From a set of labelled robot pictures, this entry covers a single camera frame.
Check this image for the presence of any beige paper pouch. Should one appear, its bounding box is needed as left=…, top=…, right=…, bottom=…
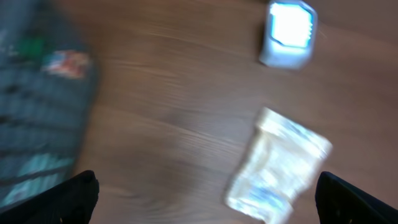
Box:
left=224, top=108, right=332, bottom=224

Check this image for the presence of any grey plastic mesh basket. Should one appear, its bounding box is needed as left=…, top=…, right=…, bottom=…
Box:
left=0, top=0, right=99, bottom=209

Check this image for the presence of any white barcode scanner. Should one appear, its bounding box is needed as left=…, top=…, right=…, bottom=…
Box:
left=259, top=0, right=318, bottom=70

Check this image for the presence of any teal snack packet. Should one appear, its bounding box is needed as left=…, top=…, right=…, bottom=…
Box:
left=1, top=153, right=75, bottom=207

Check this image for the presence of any green capped bottle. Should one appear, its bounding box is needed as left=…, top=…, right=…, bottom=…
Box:
left=16, top=36, right=45, bottom=60

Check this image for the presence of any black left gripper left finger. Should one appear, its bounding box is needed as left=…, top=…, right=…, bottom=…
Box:
left=1, top=170, right=100, bottom=224

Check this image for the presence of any orange snack packet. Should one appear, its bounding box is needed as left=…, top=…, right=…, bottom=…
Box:
left=41, top=50, right=91, bottom=79

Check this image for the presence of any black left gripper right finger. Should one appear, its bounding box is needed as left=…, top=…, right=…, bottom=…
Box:
left=315, top=171, right=397, bottom=224

